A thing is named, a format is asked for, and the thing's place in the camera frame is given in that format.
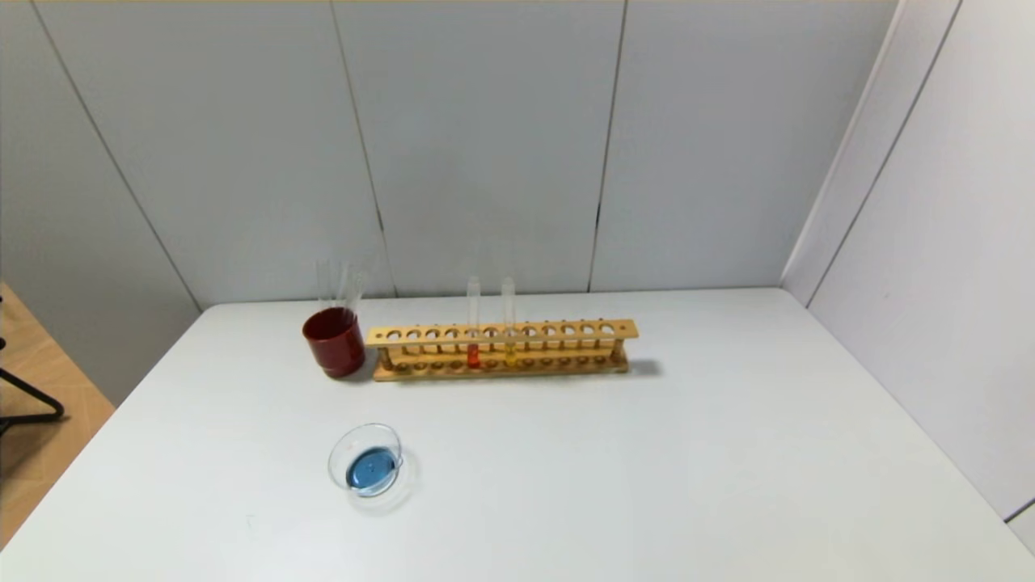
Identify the empty clear test tube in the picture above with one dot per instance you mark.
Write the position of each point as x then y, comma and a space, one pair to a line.
343, 284

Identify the test tube with yellow liquid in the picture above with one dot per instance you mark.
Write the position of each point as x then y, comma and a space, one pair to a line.
510, 354

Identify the clear glass beaker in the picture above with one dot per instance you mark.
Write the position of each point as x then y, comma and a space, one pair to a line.
373, 470

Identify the test tube with orange-red liquid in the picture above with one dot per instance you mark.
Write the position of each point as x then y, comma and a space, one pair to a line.
473, 356

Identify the black stand legs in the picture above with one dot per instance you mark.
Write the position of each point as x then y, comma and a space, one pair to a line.
28, 398

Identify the dark red cup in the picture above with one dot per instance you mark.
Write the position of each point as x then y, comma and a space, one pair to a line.
335, 347

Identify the wooden test tube rack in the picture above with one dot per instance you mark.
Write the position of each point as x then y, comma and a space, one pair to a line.
566, 330

